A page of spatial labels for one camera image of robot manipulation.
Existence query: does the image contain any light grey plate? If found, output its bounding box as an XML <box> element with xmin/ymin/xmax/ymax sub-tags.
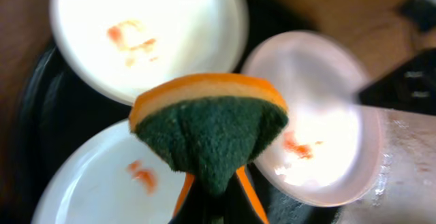
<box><xmin>32</xmin><ymin>121</ymin><xmax>185</xmax><ymax>224</ymax></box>

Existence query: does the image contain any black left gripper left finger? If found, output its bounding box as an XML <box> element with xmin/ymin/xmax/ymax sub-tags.
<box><xmin>169</xmin><ymin>173</ymin><xmax>218</xmax><ymax>224</ymax></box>

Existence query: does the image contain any orange green scrub sponge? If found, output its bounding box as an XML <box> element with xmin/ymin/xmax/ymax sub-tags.
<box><xmin>129</xmin><ymin>73</ymin><xmax>288</xmax><ymax>196</ymax></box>

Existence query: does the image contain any black round tray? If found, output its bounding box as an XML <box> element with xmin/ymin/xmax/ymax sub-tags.
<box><xmin>16</xmin><ymin>0</ymin><xmax>341</xmax><ymax>224</ymax></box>

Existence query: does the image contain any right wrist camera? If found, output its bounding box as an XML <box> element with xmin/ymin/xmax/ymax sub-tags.
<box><xmin>399</xmin><ymin>0</ymin><xmax>435</xmax><ymax>32</ymax></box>

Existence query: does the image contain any pink plate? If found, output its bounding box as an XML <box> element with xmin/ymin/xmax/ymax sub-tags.
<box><xmin>242</xmin><ymin>31</ymin><xmax>386</xmax><ymax>207</ymax></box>

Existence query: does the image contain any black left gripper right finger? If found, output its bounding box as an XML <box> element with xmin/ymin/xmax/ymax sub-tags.
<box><xmin>223</xmin><ymin>165</ymin><xmax>270</xmax><ymax>224</ymax></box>

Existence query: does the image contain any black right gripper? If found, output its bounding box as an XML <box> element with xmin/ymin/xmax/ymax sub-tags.
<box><xmin>358</xmin><ymin>48</ymin><xmax>435</xmax><ymax>116</ymax></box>

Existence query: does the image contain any cream white plate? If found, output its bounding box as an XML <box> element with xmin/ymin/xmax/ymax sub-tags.
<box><xmin>50</xmin><ymin>0</ymin><xmax>249</xmax><ymax>105</ymax></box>

